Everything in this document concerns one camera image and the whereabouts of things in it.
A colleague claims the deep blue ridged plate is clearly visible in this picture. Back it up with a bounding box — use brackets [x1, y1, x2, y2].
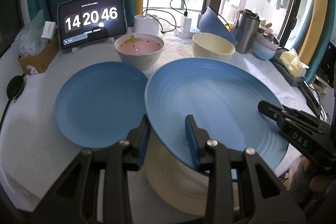
[145, 57, 288, 169]

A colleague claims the cream yellow bowl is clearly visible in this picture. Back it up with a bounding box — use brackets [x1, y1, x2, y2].
[193, 33, 235, 62]

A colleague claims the right hand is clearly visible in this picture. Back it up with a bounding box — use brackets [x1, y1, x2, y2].
[288, 157, 335, 211]

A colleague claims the grey tissue holder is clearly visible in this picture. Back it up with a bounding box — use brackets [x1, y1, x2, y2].
[270, 48, 306, 88]

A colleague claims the yellow tissue pack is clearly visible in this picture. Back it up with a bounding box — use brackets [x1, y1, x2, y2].
[280, 48, 309, 77]

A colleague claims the light blue bowl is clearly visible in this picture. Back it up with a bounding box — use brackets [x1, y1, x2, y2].
[252, 40, 276, 60]

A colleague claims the white textured tablecloth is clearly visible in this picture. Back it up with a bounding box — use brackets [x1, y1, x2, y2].
[1, 35, 314, 223]

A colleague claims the right yellow teal curtain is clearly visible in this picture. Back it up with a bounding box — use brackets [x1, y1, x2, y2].
[293, 0, 335, 83]

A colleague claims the cream yellow plate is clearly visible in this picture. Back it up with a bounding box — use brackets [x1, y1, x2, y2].
[143, 143, 209, 216]

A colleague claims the pink bowl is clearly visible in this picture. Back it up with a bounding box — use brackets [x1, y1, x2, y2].
[256, 33, 279, 51]

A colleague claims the steel bowl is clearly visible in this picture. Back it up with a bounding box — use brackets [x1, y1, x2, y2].
[258, 26, 279, 45]

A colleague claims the flat blue plate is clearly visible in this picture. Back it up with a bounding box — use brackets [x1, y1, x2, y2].
[54, 62, 147, 148]

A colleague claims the stainless steel tumbler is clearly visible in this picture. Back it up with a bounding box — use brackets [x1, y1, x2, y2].
[234, 9, 260, 54]

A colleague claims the tilted blue bowl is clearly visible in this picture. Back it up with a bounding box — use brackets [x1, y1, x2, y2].
[198, 7, 238, 45]

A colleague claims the white power strip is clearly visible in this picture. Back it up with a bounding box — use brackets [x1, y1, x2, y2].
[174, 28, 200, 39]

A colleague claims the round black pouch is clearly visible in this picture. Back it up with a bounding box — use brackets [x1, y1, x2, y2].
[0, 74, 26, 130]

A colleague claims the white charger plug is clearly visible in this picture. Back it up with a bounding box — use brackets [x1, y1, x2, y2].
[180, 16, 192, 32]

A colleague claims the cardboard box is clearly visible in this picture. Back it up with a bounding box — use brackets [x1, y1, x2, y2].
[18, 35, 60, 75]

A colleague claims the strawberry pattern ceramic bowl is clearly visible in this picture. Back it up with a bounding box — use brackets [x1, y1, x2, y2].
[114, 34, 165, 70]

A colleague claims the clear plastic bag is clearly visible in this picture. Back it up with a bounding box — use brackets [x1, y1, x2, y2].
[13, 9, 46, 57]

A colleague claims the small white box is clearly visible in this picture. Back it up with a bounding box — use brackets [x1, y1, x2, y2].
[41, 21, 56, 40]

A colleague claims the tablet showing clock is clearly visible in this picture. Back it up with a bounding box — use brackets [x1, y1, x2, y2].
[57, 0, 127, 52]

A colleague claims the black charging cable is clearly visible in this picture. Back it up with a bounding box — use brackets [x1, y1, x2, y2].
[142, 0, 189, 34]

